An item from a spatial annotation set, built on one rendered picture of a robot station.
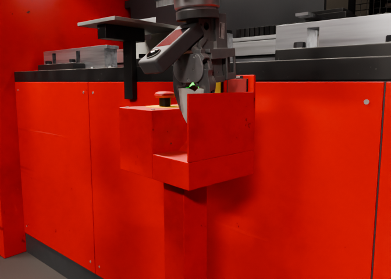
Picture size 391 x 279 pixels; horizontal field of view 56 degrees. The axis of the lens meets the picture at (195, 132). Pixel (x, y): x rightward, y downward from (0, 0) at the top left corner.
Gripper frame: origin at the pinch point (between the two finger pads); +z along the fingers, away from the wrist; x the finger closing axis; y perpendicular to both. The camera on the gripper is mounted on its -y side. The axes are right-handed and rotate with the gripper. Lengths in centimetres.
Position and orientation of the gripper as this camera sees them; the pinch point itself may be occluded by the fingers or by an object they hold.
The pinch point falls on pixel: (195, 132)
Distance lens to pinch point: 63.3
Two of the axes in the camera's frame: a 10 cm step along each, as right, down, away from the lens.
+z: 0.6, 9.8, 1.9
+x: -6.8, -1.0, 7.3
